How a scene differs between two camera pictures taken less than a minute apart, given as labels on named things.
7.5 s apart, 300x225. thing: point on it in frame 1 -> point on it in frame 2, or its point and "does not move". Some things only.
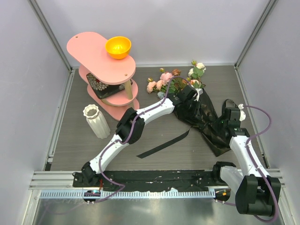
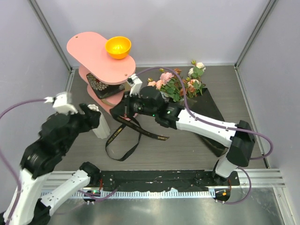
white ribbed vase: (96, 121) does not move
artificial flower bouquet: (169, 83) does not move
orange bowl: (118, 47) does not move
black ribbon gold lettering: (139, 156) -> (140, 129)
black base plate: (200, 180) does not move
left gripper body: (187, 101) -> (82, 123)
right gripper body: (221, 123) -> (138, 106)
